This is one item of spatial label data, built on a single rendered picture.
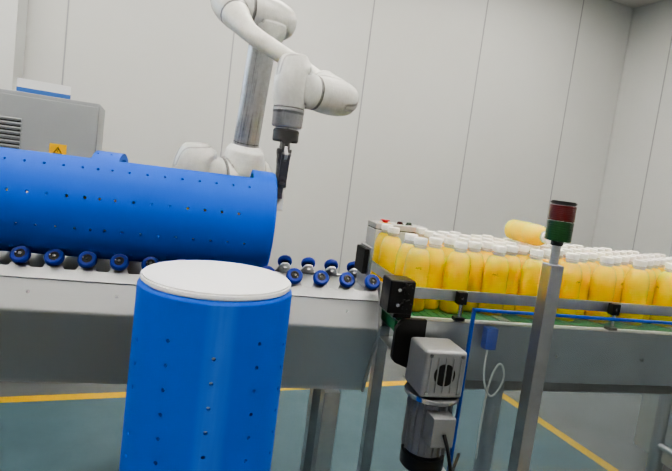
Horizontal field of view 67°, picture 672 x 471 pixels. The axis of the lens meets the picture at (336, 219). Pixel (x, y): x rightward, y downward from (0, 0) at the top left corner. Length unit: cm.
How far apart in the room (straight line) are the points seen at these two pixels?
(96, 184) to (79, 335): 38
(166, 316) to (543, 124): 510
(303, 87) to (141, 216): 56
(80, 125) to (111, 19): 151
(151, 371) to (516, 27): 502
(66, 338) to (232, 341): 66
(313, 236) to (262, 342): 356
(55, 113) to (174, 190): 163
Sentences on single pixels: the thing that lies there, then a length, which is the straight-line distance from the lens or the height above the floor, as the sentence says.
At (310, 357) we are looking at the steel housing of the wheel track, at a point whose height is 73.
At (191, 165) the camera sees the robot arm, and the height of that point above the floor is 122.
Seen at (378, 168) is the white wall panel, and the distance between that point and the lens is 462.
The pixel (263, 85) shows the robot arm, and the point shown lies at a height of 155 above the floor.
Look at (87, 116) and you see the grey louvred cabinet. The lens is 288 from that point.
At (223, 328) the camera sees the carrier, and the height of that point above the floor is 98.
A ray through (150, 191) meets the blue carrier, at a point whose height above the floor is 115.
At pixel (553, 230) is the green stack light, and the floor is 119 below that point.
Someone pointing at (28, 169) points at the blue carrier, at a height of 117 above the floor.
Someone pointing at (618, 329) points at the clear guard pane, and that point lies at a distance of 169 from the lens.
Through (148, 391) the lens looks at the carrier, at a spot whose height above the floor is 85.
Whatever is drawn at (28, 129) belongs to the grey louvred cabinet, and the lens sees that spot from 291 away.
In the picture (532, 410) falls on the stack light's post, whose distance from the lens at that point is 147.
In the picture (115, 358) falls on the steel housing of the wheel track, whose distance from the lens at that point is 148.
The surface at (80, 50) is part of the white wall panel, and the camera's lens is 421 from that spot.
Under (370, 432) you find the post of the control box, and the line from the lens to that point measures 208.
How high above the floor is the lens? 126
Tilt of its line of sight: 5 degrees down
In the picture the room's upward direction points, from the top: 7 degrees clockwise
